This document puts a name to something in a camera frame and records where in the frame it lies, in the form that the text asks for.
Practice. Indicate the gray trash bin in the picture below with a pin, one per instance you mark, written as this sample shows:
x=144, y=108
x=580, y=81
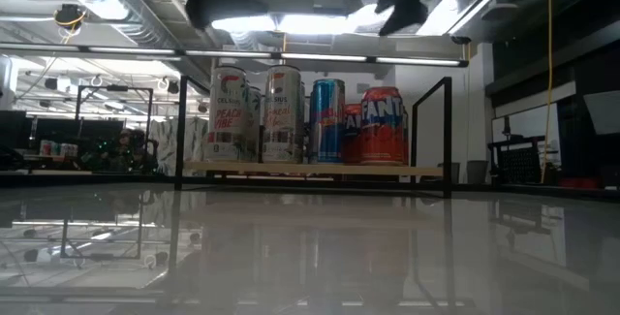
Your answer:
x=477, y=172
x=455, y=172

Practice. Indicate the white Celsius can orange print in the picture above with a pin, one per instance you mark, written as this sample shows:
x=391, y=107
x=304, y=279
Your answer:
x=282, y=116

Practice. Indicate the wooden shelf black metal frame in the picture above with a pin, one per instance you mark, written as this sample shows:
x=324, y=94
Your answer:
x=339, y=168

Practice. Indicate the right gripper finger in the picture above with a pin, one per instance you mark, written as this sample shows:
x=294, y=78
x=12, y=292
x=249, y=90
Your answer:
x=404, y=17

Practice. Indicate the person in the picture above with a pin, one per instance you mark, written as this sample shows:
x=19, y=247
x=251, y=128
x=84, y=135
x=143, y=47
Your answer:
x=126, y=152

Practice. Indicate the silver ceiling air duct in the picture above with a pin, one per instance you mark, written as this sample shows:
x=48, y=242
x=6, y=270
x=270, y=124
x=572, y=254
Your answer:
x=97, y=9

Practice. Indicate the black metal table frame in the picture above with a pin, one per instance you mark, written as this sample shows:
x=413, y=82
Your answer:
x=523, y=190

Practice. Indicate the white patterned sheet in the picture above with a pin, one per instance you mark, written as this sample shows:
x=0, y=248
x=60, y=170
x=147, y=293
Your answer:
x=167, y=145

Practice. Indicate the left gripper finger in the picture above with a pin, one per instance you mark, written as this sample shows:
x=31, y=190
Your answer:
x=213, y=7

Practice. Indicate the black metal pipe rack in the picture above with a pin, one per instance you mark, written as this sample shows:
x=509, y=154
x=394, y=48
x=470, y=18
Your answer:
x=111, y=88

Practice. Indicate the distant drink cans row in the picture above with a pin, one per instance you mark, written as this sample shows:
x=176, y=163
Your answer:
x=58, y=149

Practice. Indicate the blue silver Red Bull can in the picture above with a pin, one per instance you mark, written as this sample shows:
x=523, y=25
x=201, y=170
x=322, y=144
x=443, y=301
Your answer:
x=327, y=121

